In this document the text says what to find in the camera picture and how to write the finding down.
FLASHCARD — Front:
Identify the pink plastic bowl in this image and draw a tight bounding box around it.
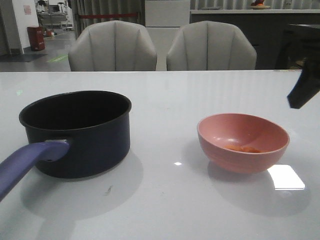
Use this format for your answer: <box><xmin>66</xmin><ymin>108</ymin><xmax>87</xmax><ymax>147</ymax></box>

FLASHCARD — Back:
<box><xmin>197</xmin><ymin>113</ymin><xmax>290</xmax><ymax>174</ymax></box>

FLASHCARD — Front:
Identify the fruit plate on counter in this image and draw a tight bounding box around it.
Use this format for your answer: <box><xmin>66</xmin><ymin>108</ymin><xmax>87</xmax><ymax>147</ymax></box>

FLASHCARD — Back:
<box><xmin>250</xmin><ymin>0</ymin><xmax>271</xmax><ymax>10</ymax></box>

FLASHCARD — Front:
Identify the red trash bin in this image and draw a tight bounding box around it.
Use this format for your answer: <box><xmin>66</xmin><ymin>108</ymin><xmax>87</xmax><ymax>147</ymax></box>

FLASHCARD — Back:
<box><xmin>27</xmin><ymin>26</ymin><xmax>45</xmax><ymax>51</ymax></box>

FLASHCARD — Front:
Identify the beige upholstered chair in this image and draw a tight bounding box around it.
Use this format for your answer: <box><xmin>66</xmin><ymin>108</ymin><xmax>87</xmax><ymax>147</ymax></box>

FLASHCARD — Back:
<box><xmin>68</xmin><ymin>20</ymin><xmax>158</xmax><ymax>72</ymax></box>
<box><xmin>166</xmin><ymin>20</ymin><xmax>257</xmax><ymax>71</ymax></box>

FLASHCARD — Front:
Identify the dark grey counter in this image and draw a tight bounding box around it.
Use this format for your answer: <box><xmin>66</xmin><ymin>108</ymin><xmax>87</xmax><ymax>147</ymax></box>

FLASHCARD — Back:
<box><xmin>189</xmin><ymin>9</ymin><xmax>320</xmax><ymax>70</ymax></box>

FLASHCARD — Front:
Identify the dark blue saucepan purple handle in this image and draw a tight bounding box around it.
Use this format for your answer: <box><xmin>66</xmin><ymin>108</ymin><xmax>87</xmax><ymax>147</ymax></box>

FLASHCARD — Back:
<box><xmin>0</xmin><ymin>90</ymin><xmax>132</xmax><ymax>198</ymax></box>

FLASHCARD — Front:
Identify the white cabinet block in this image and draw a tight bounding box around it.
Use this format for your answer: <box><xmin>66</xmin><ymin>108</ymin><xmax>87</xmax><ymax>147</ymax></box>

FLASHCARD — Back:
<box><xmin>144</xmin><ymin>0</ymin><xmax>191</xmax><ymax>71</ymax></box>

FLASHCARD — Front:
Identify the orange ham slice pile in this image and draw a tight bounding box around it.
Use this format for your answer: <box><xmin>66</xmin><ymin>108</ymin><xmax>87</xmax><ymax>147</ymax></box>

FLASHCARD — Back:
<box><xmin>224</xmin><ymin>145</ymin><xmax>263</xmax><ymax>153</ymax></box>

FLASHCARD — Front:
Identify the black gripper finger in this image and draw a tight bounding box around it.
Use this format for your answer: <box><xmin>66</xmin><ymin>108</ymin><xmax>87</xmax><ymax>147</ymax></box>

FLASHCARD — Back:
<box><xmin>287</xmin><ymin>54</ymin><xmax>320</xmax><ymax>109</ymax></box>

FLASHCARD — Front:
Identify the left beige upholstered chair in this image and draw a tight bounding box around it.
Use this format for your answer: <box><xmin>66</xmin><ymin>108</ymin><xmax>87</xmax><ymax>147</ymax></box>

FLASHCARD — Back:
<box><xmin>68</xmin><ymin>20</ymin><xmax>158</xmax><ymax>72</ymax></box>

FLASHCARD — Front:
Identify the right beige upholstered chair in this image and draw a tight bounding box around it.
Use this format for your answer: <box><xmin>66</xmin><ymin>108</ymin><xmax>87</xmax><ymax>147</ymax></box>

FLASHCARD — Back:
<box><xmin>166</xmin><ymin>20</ymin><xmax>257</xmax><ymax>71</ymax></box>

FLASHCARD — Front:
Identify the red barrier belt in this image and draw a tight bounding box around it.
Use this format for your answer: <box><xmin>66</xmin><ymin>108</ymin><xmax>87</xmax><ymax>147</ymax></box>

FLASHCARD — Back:
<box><xmin>77</xmin><ymin>12</ymin><xmax>139</xmax><ymax>19</ymax></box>

